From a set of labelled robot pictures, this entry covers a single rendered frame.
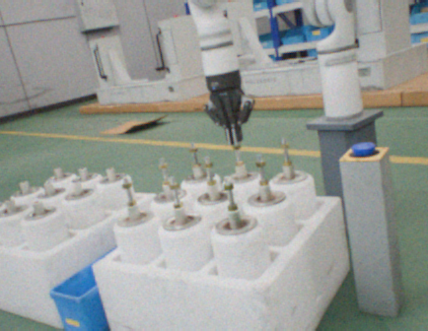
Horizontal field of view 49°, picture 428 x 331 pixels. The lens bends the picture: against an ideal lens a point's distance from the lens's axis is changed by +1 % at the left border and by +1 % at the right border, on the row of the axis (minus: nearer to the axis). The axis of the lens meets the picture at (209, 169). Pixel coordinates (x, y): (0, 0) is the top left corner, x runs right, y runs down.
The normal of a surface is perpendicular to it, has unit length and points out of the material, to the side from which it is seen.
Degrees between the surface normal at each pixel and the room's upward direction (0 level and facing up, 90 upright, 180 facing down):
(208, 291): 90
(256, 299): 90
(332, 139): 90
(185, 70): 90
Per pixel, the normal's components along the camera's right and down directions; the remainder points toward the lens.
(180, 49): 0.65, 0.08
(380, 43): -0.74, 0.32
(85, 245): 0.81, 0.00
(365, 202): -0.53, 0.33
